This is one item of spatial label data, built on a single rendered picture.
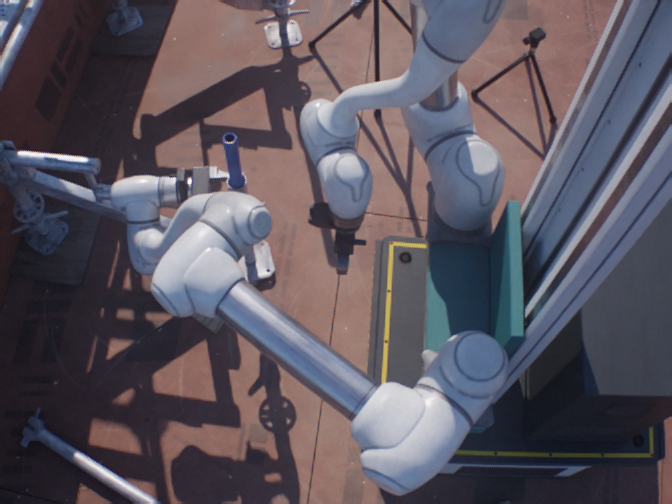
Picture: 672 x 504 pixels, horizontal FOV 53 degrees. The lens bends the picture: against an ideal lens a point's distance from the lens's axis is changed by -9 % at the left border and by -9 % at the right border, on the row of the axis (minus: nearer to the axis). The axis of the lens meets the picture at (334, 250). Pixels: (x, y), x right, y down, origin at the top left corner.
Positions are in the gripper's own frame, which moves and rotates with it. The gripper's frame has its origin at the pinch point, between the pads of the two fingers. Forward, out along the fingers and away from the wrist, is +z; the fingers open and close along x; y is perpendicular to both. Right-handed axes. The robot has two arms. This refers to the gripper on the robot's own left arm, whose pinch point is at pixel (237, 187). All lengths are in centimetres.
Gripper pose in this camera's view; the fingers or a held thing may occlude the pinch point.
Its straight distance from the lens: 214.7
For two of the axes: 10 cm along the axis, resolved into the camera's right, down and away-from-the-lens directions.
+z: 10.0, -0.5, 0.5
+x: 0.7, 9.0, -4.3
